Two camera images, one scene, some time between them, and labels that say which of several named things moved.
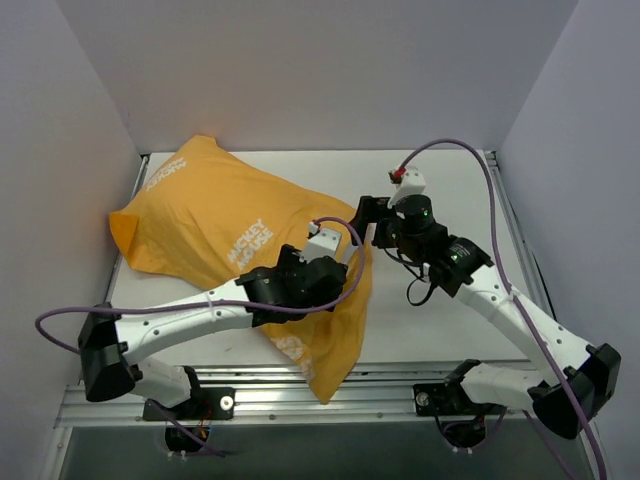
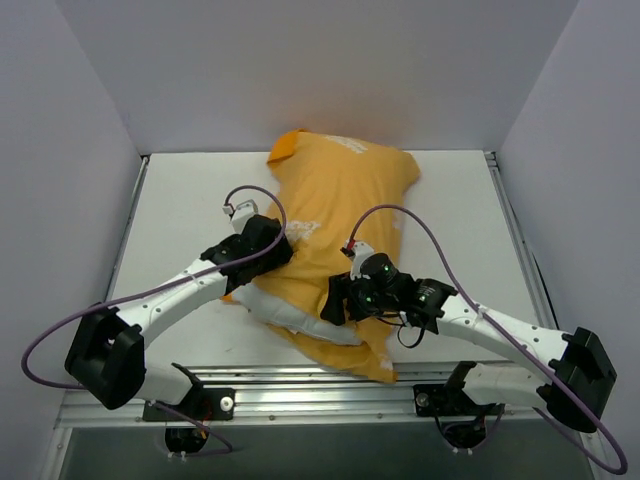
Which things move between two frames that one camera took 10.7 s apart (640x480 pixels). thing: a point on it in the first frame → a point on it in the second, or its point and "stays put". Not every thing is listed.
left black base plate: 204,403 stays put
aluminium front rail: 374,396 stays put
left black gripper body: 329,273 → 279,245
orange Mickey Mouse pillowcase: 208,213 → 335,195
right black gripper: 373,212 → 341,293
